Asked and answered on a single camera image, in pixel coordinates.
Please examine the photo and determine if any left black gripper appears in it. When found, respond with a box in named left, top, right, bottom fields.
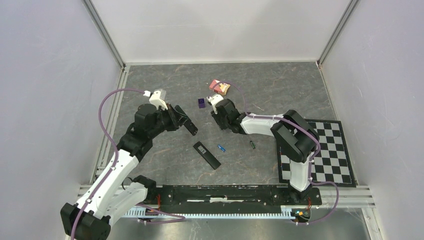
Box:
left=148, top=102, right=188, bottom=138

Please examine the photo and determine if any black remote control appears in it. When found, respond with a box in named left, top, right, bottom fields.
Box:
left=188, top=119, right=198, bottom=136
left=193, top=141, right=221, bottom=170

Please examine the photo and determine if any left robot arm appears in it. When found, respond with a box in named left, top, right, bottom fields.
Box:
left=60, top=103, right=198, bottom=240

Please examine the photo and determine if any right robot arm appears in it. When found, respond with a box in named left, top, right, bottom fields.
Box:
left=207, top=94, right=321, bottom=204

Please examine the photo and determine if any purple toy block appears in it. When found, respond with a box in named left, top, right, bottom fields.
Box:
left=197, top=98, right=206, bottom=109

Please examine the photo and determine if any red white small box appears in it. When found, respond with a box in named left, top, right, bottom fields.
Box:
left=209, top=79, right=231, bottom=96

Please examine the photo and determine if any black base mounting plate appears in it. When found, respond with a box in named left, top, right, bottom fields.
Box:
left=143, top=184, right=323, bottom=214

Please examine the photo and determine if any checkerboard calibration board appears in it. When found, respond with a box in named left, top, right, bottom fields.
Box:
left=276, top=118, right=358, bottom=188

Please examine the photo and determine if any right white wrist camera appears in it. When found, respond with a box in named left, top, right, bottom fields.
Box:
left=206, top=94, right=224, bottom=114

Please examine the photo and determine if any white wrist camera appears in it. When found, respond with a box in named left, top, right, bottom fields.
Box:
left=206, top=94, right=224, bottom=114
left=143, top=88, right=168, bottom=110

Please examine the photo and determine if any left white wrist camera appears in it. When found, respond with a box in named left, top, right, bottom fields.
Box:
left=143, top=88, right=168, bottom=110

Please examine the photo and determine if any white slotted cable duct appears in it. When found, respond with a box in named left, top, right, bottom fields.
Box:
left=122, top=206, right=295, bottom=220

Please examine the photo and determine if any left aluminium corner post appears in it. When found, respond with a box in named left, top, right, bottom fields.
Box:
left=82, top=0, right=126, bottom=68

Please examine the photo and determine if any aluminium corner post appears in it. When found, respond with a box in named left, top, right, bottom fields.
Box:
left=316, top=0, right=360, bottom=69
left=82, top=0, right=126, bottom=68

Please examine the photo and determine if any right aluminium corner post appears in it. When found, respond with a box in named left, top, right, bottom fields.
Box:
left=316, top=0, right=360, bottom=69

